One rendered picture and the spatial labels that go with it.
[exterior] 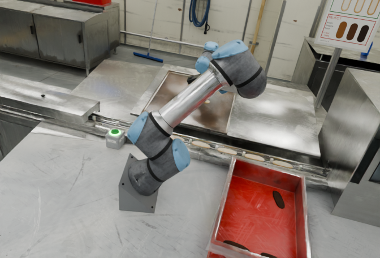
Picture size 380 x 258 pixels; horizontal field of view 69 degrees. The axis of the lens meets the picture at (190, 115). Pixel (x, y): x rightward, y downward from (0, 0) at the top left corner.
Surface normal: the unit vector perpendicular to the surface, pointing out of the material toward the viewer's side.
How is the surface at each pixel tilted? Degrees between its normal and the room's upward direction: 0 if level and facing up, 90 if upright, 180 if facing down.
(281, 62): 90
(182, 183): 0
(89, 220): 0
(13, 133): 90
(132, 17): 90
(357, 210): 90
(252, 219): 0
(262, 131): 10
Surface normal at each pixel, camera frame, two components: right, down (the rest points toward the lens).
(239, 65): 0.11, 0.30
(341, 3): -0.32, 0.45
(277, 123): 0.06, -0.76
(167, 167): -0.09, 0.44
